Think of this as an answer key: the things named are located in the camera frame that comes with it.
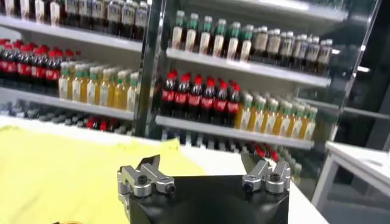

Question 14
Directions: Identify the beige-label dark drink bottle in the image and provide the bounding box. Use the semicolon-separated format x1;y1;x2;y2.
266;28;281;65
253;26;269;63

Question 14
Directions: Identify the white side table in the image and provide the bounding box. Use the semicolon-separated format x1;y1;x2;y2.
310;141;390;214

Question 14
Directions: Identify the glass cabinet door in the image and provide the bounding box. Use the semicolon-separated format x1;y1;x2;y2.
330;0;383;144

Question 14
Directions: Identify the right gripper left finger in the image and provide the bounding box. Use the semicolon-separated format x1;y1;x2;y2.
117;154;176;198

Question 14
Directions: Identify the yellow-green t-shirt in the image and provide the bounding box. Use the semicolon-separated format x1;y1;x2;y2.
0;125;208;224

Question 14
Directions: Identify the white beverage display cabinet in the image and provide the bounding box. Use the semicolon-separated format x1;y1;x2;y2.
0;0;153;138
146;0;350;153

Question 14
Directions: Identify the black cabinet centre post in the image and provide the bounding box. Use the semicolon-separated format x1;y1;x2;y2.
133;0;167;138

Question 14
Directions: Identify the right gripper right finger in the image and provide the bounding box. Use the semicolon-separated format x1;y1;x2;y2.
240;151;291;194

